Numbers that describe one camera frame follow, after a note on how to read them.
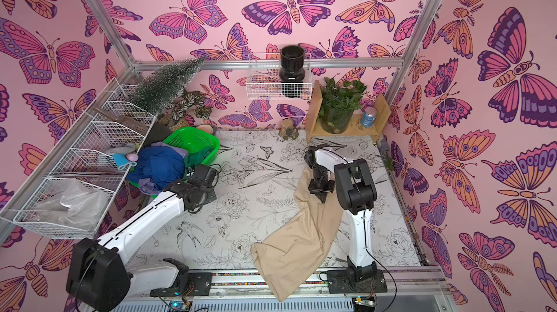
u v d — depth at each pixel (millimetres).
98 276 394
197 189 613
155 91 758
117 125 730
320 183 805
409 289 741
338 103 947
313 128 1058
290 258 782
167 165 919
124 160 682
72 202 556
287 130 1137
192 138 1108
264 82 1032
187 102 989
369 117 1068
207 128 1208
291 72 818
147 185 870
